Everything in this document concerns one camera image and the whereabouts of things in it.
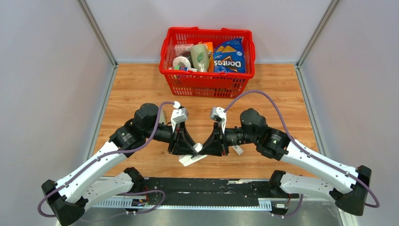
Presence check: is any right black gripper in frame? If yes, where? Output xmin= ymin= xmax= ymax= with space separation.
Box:
xmin=199 ymin=122 xmax=258 ymax=158

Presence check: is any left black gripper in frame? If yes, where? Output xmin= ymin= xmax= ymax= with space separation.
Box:
xmin=144 ymin=120 xmax=198 ymax=155

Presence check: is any white stapler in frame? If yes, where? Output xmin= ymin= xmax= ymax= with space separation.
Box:
xmin=179 ymin=143 xmax=207 ymax=167

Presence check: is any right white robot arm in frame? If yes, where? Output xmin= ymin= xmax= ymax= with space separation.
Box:
xmin=194 ymin=107 xmax=371 ymax=216

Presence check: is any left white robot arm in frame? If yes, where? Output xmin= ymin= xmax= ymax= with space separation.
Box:
xmin=41 ymin=101 xmax=202 ymax=226

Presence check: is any white paper tag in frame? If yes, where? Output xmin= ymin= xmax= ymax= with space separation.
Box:
xmin=232 ymin=145 xmax=244 ymax=155

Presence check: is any red plastic shopping basket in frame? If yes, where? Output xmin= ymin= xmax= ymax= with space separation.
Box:
xmin=159 ymin=27 xmax=255 ymax=98

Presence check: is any small white blue box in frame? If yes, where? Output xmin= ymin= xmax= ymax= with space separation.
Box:
xmin=171 ymin=66 xmax=197 ymax=72

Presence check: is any white tape roll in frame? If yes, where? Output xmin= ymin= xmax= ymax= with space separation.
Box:
xmin=172 ymin=56 xmax=192 ymax=68

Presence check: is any blue Doritos chip bag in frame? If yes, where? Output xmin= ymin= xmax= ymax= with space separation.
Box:
xmin=213 ymin=38 xmax=246 ymax=73

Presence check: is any beige squeeze bottle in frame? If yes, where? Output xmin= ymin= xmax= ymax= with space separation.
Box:
xmin=190 ymin=44 xmax=209 ymax=72

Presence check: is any clear plastic wrapped packet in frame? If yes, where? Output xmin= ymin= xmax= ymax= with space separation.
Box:
xmin=174 ymin=44 xmax=194 ymax=56

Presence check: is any orange snack packet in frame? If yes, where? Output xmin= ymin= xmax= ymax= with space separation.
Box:
xmin=198 ymin=42 xmax=214 ymax=73

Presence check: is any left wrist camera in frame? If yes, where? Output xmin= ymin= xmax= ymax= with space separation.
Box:
xmin=170 ymin=108 xmax=189 ymax=132

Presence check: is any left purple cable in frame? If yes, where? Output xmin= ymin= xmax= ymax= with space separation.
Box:
xmin=37 ymin=101 xmax=182 ymax=217

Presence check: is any purple cable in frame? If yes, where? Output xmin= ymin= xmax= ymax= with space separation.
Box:
xmin=37 ymin=101 xmax=182 ymax=217
xmin=223 ymin=89 xmax=380 ymax=209

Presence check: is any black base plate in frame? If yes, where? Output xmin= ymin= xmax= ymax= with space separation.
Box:
xmin=134 ymin=178 xmax=300 ymax=206

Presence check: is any white perforated cable tray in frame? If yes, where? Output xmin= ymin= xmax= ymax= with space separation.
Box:
xmin=93 ymin=196 xmax=272 ymax=211

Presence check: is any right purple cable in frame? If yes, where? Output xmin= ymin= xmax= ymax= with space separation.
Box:
xmin=223 ymin=89 xmax=380 ymax=209

